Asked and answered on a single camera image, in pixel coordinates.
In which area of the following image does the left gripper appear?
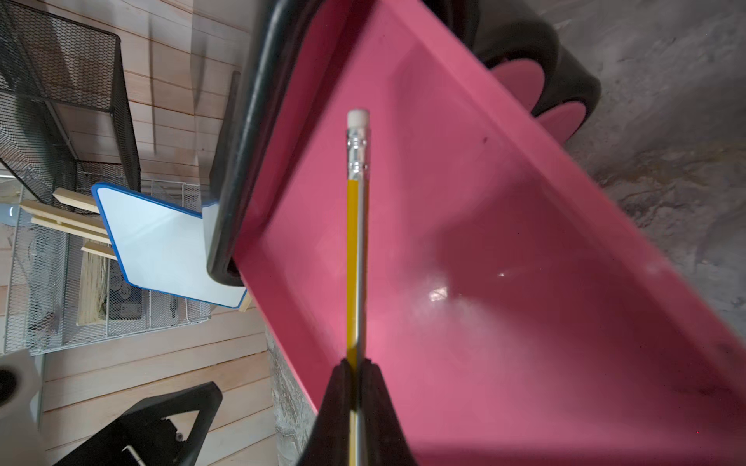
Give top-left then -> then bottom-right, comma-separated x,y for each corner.
56,382 -> 223,465

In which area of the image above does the pink middle drawer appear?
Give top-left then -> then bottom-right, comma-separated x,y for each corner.
491,58 -> 545,112

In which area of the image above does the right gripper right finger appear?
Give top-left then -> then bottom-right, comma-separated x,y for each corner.
361,359 -> 417,466

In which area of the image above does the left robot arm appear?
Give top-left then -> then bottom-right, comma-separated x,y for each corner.
1,351 -> 223,465

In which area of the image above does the white wire wall shelf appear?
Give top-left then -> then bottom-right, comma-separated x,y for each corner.
1,175 -> 212,355

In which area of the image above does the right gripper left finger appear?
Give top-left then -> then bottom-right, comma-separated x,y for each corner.
296,359 -> 354,466

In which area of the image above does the yellow pencil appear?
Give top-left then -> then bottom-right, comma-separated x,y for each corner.
346,109 -> 370,465

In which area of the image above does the black drawer cabinet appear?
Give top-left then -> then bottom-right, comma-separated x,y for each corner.
206,0 -> 602,287

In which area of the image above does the white board blue frame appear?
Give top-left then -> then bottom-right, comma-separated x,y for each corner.
91,183 -> 247,309

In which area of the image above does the pink bottom drawer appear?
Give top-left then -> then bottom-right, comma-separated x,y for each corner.
536,101 -> 587,145

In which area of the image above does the black mesh wall basket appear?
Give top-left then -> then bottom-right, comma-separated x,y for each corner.
1,1 -> 141,205

